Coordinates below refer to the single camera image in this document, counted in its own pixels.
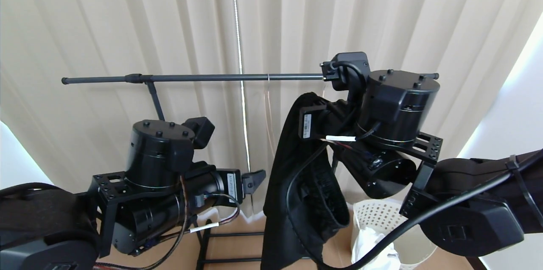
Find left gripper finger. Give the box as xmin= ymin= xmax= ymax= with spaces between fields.
xmin=243 ymin=170 xmax=266 ymax=195

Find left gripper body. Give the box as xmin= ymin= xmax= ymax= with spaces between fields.
xmin=187 ymin=162 xmax=244 ymax=215

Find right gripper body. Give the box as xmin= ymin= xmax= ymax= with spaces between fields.
xmin=299 ymin=100 xmax=361 ymax=140

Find pink clothes hanger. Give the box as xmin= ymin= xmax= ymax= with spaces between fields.
xmin=264 ymin=74 xmax=275 ymax=156

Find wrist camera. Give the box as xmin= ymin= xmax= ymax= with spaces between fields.
xmin=182 ymin=117 xmax=216 ymax=150
xmin=320 ymin=52 xmax=370 ymax=92

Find black shorts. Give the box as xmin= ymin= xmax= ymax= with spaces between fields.
xmin=261 ymin=92 xmax=353 ymax=270

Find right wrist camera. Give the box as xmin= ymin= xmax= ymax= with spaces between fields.
xmin=320 ymin=52 xmax=370 ymax=92

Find black cable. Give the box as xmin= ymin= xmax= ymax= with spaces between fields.
xmin=286 ymin=143 xmax=543 ymax=270

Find white printed t-shirt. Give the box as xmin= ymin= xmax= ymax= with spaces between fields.
xmin=352 ymin=219 xmax=401 ymax=270

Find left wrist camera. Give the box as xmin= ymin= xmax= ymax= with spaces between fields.
xmin=182 ymin=117 xmax=216 ymax=150

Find white laundry basket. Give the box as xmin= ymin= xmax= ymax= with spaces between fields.
xmin=351 ymin=200 xmax=437 ymax=270

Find black clothes rack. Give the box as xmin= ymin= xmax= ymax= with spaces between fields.
xmin=62 ymin=73 xmax=439 ymax=270

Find beige curtain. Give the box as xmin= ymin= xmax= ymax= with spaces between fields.
xmin=0 ymin=0 xmax=543 ymax=220

